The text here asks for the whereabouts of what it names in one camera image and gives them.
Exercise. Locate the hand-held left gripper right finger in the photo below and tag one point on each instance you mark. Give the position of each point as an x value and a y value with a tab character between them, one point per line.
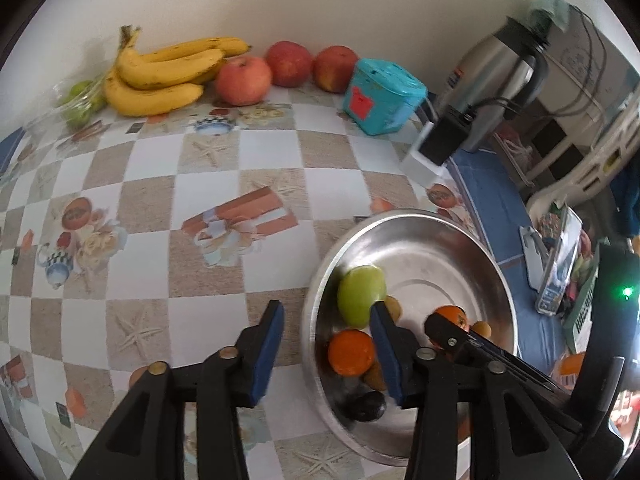
387	355

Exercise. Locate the yellow banana bunch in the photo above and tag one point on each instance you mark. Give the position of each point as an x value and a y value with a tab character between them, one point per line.
165	77

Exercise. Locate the green apple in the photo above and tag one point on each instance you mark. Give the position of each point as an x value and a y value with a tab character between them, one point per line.
360	292

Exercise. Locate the smartphone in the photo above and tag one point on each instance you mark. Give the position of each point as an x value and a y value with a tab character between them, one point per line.
557	270

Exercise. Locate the small brown fruit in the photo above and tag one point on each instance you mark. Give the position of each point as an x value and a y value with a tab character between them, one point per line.
481	330
375	376
393	306

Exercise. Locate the orange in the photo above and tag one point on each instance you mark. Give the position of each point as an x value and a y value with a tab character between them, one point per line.
351	352
457	316

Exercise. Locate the white phone stand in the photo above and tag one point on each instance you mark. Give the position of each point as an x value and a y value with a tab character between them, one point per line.
532	255

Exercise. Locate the white plastic chair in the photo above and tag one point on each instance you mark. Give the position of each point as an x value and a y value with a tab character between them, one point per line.
590	160

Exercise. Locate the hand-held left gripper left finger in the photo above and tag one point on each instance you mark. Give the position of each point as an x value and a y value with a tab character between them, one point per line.
265	355

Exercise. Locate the dark purple plum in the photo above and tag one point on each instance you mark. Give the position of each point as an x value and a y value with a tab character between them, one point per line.
367	406

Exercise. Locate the teal plastic box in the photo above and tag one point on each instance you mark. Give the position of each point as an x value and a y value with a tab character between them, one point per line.
385	95

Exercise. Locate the steel basin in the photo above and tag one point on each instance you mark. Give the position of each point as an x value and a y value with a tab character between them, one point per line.
430	250

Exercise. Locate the plastic bag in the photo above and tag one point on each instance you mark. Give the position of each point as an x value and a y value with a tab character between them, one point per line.
515	152

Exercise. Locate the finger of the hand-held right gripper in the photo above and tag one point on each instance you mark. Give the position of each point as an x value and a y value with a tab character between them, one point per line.
442	330

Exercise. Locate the white power base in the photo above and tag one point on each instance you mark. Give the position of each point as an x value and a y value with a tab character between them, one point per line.
417	170

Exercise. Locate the steel thermos jug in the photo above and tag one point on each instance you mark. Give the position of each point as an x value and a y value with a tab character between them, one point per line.
495	70

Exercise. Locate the red apple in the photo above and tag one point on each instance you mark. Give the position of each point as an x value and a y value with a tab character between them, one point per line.
335	68
288	62
243	80

